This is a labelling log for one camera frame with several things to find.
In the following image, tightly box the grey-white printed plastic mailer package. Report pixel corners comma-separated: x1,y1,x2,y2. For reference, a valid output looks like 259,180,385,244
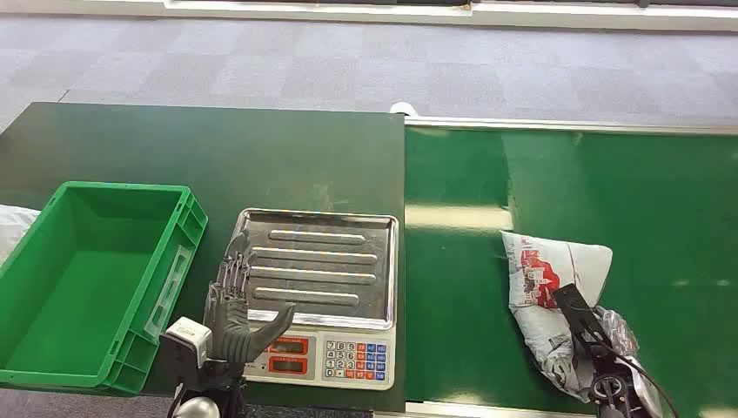
500,230,642,404

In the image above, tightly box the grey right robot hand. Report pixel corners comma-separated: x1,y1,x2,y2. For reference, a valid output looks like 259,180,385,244
551,282,629,381

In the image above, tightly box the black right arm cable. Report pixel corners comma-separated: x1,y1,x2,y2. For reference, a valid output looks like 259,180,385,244
615,353,682,418

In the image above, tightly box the electronic scale with steel tray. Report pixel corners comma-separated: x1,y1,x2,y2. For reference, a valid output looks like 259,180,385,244
230,207,400,392

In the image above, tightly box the green conveyor belt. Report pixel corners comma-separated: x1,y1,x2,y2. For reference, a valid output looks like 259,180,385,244
404,125,738,418

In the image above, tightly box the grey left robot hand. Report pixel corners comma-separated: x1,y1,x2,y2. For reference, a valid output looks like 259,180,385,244
203,230,297,366

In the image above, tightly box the green plastic crate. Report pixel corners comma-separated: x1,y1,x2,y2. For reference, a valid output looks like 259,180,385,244
0,180,209,397

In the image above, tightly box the silver conveyor frame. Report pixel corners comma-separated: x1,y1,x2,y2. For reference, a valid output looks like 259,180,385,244
374,116,738,418

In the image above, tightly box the white plastic bag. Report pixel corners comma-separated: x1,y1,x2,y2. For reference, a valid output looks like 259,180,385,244
0,204,42,267

